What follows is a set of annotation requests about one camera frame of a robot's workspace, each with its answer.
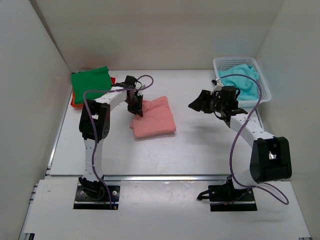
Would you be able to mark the aluminium table edge rail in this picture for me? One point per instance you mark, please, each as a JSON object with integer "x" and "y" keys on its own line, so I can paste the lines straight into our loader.
{"x": 167, "y": 178}

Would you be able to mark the green folded t shirt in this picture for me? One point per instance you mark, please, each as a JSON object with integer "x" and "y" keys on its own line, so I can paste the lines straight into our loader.
{"x": 96, "y": 79}

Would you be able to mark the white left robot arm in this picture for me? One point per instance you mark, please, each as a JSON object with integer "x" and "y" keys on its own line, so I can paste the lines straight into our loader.
{"x": 95, "y": 122}

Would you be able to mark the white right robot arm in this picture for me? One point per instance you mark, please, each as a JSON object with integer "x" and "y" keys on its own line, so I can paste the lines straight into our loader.
{"x": 270, "y": 155}

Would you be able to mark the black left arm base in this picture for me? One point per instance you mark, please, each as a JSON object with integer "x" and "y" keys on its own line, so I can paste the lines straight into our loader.
{"x": 93, "y": 195}

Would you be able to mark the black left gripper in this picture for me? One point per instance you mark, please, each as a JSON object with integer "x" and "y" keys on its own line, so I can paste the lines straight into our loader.
{"x": 137, "y": 110}

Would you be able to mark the orange folded t shirt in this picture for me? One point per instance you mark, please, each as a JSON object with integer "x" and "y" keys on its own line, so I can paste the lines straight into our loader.
{"x": 73, "y": 104}

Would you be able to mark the pink t shirt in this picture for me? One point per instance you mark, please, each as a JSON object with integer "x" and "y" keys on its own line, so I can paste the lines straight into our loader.
{"x": 157, "y": 119}

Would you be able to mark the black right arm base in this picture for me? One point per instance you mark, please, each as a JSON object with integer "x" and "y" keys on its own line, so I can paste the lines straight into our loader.
{"x": 226, "y": 198}

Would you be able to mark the turquoise t shirt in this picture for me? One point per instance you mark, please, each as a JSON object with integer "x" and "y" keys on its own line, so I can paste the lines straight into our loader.
{"x": 248, "y": 89}

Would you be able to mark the red folded t shirt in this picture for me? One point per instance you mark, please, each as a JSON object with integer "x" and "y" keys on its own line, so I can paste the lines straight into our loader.
{"x": 113, "y": 80}

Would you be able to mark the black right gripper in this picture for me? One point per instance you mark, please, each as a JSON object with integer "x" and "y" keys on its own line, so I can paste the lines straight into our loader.
{"x": 201, "y": 103}

